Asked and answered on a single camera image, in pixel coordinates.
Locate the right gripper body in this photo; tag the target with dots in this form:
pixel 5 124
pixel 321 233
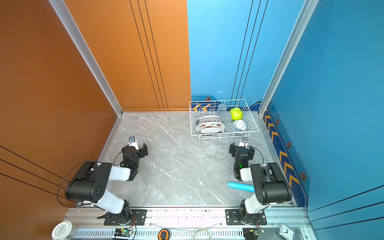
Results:
pixel 232 150

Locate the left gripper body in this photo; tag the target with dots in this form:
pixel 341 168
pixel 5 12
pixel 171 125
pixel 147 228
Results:
pixel 144 149

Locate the watermelon pattern plate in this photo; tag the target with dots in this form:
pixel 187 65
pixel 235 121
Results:
pixel 210 128

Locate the white wire dish rack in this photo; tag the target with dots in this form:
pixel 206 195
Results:
pixel 199 109

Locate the green red rimmed plate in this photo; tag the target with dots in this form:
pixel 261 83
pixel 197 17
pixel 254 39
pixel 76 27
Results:
pixel 210 121

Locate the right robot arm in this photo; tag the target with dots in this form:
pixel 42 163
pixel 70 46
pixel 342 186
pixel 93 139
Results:
pixel 269 184

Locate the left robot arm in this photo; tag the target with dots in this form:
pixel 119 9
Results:
pixel 90 184

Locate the clear glass cup near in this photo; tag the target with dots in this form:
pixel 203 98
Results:
pixel 230 128

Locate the clear glass cup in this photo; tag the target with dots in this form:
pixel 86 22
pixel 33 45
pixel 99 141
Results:
pixel 227 118
pixel 221 109
pixel 230 128

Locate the blue white porcelain bowl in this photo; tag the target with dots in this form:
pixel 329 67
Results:
pixel 240 125

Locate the clear glass cup middle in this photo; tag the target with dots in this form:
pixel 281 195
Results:
pixel 227 118

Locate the light blue cylinder tube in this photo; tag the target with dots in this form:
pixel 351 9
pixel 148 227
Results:
pixel 243 187

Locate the lime green bowl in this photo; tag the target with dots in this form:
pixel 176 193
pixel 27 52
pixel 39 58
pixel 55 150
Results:
pixel 236 114

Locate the clear glass cup far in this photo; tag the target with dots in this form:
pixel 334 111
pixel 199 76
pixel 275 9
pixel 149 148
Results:
pixel 221 109

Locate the green circuit board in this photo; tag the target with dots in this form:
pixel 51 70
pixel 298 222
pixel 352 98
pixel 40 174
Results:
pixel 123 233

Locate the white alarm clock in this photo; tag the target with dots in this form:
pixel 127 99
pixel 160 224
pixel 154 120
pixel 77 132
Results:
pixel 285 232

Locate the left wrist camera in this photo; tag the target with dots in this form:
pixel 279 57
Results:
pixel 132 140

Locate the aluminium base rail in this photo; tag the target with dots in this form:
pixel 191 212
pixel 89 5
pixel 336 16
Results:
pixel 193 223

